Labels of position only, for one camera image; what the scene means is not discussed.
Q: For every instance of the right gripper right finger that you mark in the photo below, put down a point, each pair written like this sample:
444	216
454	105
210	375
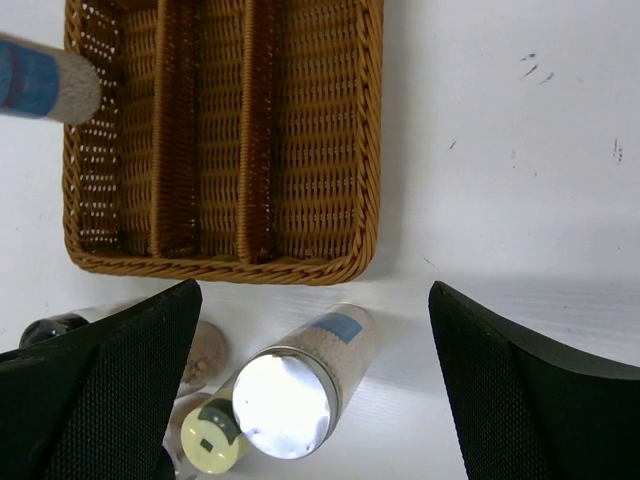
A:
526	406

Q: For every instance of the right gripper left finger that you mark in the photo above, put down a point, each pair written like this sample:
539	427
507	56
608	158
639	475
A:
94	403

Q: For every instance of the yellow-lid spice bottle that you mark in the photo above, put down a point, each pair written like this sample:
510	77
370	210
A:
206	432

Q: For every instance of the silver-lid bottle blue label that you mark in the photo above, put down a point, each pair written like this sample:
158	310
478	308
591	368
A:
289	397
38	81

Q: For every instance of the pink-lid spice bottle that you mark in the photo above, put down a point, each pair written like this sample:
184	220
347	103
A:
208	355

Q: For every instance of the brown wicker divided basket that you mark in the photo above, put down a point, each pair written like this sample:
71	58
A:
236	141

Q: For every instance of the black grinder bottle light contents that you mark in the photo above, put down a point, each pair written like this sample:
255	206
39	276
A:
57	325

